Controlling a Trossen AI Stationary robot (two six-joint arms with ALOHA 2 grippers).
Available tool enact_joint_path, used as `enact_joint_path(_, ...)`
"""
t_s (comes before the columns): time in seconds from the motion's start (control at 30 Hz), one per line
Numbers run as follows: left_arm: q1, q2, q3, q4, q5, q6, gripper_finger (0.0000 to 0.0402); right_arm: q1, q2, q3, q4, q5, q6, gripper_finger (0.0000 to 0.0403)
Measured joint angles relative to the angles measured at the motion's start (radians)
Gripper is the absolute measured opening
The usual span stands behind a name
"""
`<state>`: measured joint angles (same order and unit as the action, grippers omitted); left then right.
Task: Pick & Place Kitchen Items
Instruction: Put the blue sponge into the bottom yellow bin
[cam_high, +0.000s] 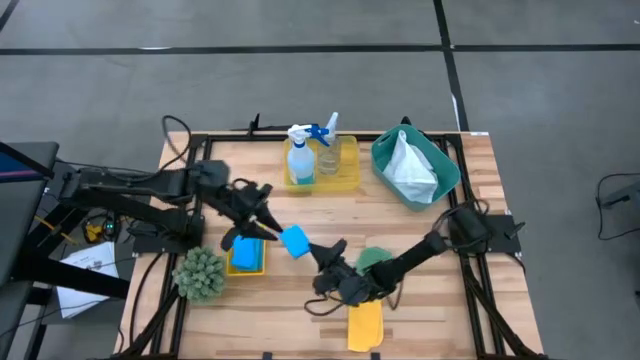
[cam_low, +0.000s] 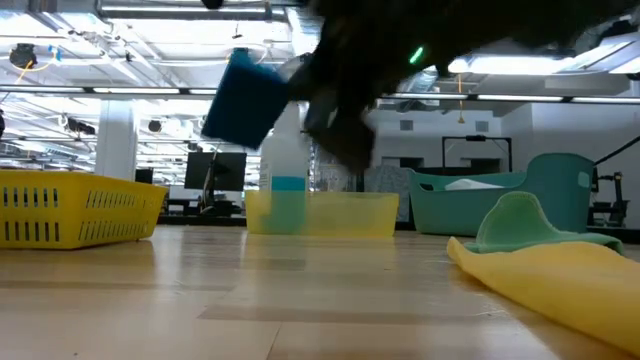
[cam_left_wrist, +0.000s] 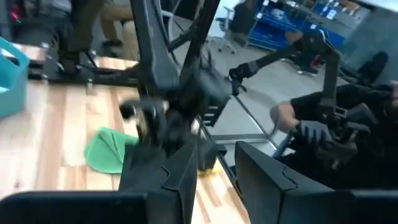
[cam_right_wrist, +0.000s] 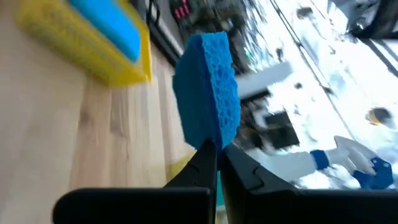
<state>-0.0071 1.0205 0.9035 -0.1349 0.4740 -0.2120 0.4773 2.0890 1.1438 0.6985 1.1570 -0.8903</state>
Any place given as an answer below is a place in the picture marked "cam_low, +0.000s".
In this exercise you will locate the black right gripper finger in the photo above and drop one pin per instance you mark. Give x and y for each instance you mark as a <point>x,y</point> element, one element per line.
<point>345,140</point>
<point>300,80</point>

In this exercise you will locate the dark blue sponge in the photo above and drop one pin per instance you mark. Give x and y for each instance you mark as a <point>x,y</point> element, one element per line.
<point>245,100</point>

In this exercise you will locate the spray bottle with blue trigger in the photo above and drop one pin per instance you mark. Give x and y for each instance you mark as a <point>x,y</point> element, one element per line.
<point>285,170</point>

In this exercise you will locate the white cloth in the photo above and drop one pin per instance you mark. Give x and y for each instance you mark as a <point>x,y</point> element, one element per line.
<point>472,184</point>

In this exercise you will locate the yellow cloth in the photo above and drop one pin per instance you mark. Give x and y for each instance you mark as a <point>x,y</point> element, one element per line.
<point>575,285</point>

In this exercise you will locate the yellow translucent plastic bin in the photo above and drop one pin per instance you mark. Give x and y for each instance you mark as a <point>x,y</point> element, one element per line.
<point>350,215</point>

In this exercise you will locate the black computer monitor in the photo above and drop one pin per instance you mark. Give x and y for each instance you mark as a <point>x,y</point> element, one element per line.
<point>215,172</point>

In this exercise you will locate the small black monitor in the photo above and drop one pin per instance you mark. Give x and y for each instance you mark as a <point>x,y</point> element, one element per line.
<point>144,176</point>

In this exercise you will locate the green cloth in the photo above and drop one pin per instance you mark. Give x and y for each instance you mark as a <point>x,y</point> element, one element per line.
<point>520,220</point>

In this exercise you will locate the white building column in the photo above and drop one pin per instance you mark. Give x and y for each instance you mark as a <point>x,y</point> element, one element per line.
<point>116,140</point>

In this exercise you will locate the teal plastic bin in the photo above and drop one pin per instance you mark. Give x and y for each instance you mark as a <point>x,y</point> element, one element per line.
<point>550,200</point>

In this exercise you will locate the yellow slotted plastic basket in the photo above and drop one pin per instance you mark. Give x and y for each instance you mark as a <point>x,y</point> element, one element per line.
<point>65,181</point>

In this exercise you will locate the black background robot rig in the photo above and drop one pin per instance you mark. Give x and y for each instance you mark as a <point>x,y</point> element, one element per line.
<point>607,195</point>

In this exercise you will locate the black ceiling device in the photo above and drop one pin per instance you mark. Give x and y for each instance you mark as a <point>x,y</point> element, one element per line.
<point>22,55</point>

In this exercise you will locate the black background stand frame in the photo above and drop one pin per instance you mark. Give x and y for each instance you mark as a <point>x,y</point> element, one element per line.
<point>475,138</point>

